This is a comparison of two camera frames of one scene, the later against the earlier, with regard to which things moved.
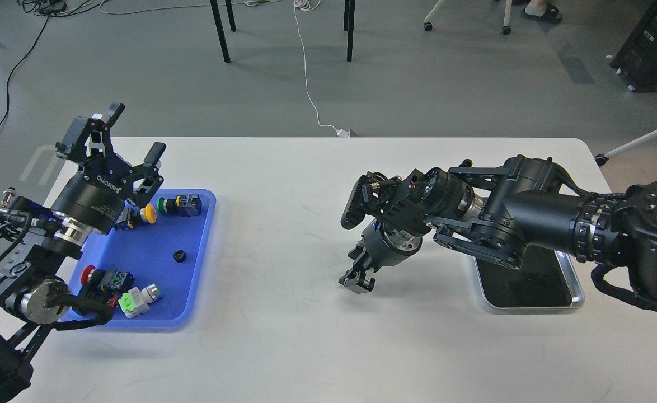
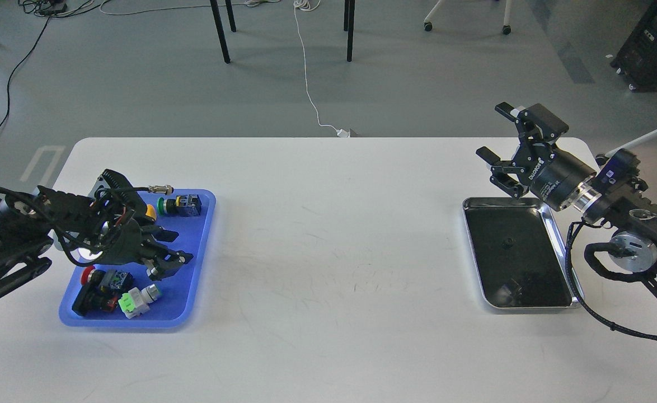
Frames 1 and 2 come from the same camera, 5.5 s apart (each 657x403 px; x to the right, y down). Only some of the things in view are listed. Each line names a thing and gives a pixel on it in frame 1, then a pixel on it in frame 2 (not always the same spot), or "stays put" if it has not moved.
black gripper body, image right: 385,245 → 553,175
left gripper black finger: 89,142 → 159,233
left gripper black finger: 149,178 → 165,262
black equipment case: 655,54 stays put
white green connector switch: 136,301 stays put
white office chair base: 506,29 stays put
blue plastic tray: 142,274 stays put
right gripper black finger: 352,282 → 501,170
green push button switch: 188,205 stays put
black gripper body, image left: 95,197 → 122,241
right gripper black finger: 362,257 → 549,126
